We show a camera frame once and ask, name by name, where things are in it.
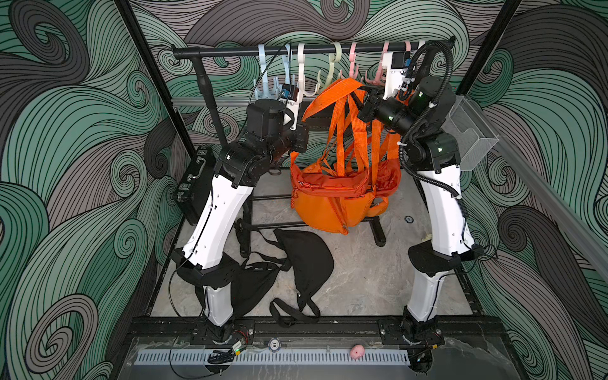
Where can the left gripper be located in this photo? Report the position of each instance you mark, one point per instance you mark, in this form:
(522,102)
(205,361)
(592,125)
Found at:
(295,138)

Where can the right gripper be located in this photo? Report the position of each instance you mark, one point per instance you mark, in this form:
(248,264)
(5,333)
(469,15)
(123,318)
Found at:
(372,110)

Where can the orange sling bag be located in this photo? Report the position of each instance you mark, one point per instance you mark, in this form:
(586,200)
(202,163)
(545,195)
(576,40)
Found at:
(385,169)

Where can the red-orange drawstring bag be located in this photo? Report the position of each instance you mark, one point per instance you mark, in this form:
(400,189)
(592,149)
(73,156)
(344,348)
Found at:
(332,142)
(370,161)

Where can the large orange backpack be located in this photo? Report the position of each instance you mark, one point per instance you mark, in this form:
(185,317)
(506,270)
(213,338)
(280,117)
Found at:
(333,198)

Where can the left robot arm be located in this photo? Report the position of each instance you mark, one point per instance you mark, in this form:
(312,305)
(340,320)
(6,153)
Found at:
(271,131)

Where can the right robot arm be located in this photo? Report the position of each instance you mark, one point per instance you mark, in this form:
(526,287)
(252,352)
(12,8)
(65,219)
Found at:
(416,112)

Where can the light blue hook leftmost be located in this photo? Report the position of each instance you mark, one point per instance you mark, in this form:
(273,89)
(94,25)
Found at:
(261,87)

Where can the light blue hook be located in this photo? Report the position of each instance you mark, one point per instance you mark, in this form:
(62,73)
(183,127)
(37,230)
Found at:
(289,78)
(261,87)

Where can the pale green hook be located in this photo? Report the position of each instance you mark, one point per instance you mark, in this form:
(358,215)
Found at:
(333,58)

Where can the black bag right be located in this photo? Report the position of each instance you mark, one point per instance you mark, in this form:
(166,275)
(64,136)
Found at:
(313,264)

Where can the black round mat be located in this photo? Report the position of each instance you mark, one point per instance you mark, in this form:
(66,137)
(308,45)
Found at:
(247,282)

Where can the pink small object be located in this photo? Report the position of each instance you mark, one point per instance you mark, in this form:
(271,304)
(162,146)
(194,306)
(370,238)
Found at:
(357,352)

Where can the black wall shelf tray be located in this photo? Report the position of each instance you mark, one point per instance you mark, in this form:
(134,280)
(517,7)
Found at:
(319,121)

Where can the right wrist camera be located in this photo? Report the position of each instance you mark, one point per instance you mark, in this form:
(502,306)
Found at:
(395,64)

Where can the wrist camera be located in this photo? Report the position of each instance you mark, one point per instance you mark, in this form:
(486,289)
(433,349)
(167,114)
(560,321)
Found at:
(395,64)
(289,96)

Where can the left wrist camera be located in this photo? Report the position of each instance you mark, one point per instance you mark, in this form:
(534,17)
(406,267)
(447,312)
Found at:
(289,96)

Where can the white mesh wall basket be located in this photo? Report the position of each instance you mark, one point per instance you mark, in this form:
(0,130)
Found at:
(472,130)

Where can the black case on wall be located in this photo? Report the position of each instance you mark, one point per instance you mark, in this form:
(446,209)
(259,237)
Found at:
(195,185)

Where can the white slotted cable duct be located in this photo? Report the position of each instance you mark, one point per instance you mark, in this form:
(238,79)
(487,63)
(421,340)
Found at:
(382,357)

